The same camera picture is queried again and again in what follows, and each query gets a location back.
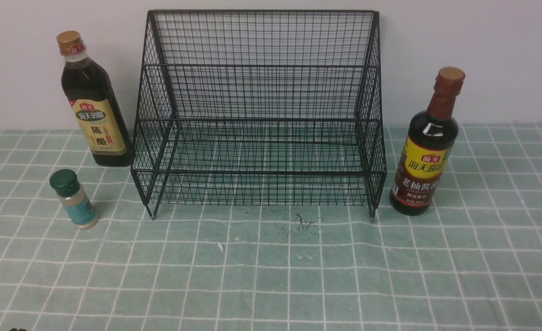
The dark soy sauce bottle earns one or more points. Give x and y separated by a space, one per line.
429 141

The dark vinegar bottle gold cap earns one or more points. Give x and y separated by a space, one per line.
89 91

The small green-capped seasoning bottle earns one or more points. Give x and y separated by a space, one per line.
73 198

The green checkered tablecloth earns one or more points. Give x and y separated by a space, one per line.
472 262

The black wire mesh shelf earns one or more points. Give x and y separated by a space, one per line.
260 107

